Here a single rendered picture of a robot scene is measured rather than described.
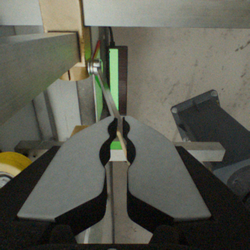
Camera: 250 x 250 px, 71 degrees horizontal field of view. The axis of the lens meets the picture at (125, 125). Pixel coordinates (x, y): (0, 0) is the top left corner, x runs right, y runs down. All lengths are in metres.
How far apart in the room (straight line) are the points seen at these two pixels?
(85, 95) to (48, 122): 0.21
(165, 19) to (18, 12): 0.19
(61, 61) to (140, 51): 0.97
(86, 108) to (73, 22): 0.26
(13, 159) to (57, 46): 0.23
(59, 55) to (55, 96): 0.39
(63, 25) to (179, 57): 0.98
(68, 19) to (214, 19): 0.18
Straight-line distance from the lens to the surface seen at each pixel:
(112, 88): 0.44
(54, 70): 0.17
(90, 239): 0.59
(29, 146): 0.41
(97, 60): 0.28
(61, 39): 0.19
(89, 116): 0.48
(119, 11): 0.26
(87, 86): 0.45
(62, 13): 0.26
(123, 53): 0.42
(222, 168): 0.82
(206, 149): 0.40
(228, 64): 1.32
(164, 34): 1.15
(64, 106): 0.58
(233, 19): 0.30
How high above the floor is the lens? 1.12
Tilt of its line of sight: 61 degrees down
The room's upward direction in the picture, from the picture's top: 179 degrees clockwise
